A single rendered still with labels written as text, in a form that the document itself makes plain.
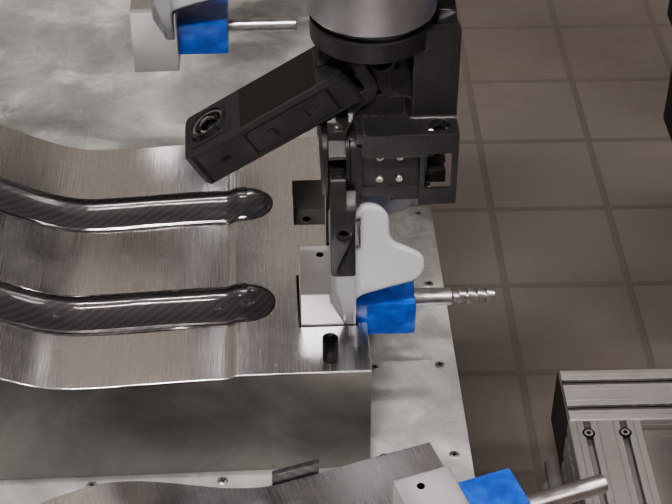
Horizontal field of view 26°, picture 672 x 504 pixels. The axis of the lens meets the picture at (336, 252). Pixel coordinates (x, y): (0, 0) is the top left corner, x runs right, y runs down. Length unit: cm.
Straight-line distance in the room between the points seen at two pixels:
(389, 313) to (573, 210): 159
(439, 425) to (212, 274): 19
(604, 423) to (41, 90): 84
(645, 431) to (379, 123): 106
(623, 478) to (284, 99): 102
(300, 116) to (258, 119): 2
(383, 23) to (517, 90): 202
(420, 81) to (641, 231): 167
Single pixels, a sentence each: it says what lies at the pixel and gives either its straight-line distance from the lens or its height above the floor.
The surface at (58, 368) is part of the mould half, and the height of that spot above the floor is 88.
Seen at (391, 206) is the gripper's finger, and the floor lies 94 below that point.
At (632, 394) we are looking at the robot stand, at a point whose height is 23.
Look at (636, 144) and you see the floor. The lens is 271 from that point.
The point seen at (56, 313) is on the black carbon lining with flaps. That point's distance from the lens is 100.
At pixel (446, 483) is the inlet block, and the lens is 88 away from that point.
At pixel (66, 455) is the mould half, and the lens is 98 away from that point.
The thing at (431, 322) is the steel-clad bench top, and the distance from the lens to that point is 110.
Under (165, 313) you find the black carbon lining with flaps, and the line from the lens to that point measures 99.
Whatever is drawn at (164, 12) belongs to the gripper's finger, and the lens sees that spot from 113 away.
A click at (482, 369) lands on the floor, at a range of 221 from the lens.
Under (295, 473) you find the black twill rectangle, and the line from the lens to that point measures 91.
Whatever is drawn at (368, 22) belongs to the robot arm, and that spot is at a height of 113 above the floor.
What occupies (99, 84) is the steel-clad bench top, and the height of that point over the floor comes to 80.
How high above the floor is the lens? 154
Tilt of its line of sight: 40 degrees down
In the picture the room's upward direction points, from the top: straight up
